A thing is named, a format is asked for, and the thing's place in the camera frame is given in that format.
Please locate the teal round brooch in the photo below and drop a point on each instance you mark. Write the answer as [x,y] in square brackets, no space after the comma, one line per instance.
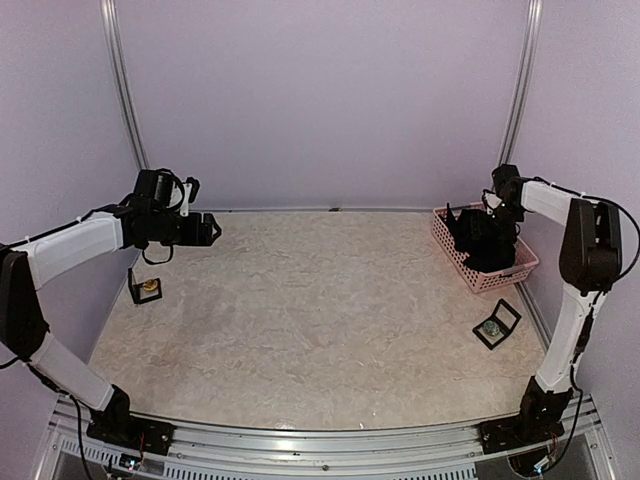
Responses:
[491,328]

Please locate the black brooch box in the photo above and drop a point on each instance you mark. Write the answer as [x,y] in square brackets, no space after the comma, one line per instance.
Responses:
[143,292]
[506,316]

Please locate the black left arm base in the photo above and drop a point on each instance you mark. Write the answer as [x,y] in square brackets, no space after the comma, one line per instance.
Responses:
[116,425]

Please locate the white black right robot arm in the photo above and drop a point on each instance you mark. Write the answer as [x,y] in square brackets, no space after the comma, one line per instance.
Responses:
[590,260]

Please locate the grey aluminium front rail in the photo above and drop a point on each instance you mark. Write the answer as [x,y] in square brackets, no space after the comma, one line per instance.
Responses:
[207,451]

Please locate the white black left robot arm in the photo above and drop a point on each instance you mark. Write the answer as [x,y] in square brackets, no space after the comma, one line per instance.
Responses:
[156,211]

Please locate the grey aluminium right corner post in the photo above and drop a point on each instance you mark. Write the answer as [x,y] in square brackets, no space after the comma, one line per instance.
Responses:
[523,79]

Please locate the pink plastic basket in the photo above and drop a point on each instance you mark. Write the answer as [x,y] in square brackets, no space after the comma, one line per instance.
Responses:
[478,282]

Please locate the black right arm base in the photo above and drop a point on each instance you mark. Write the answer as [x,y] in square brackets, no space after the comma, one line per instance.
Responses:
[538,420]

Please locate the grey aluminium corner post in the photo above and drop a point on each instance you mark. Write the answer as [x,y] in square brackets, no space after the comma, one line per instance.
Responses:
[523,79]
[109,14]

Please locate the gold round brooch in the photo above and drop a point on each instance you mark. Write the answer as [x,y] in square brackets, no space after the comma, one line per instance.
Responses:
[150,285]

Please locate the grey aluminium left corner post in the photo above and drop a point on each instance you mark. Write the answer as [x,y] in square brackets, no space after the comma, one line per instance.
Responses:
[109,14]

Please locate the black t-shirt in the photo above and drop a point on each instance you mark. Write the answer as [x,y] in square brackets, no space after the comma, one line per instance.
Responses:
[488,243]

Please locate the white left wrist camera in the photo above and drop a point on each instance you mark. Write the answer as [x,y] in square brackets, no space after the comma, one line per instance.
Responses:
[189,192]

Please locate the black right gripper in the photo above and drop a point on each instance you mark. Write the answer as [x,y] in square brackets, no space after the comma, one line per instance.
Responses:
[508,237]

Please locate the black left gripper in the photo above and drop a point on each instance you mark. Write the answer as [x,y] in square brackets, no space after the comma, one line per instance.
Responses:
[193,238]

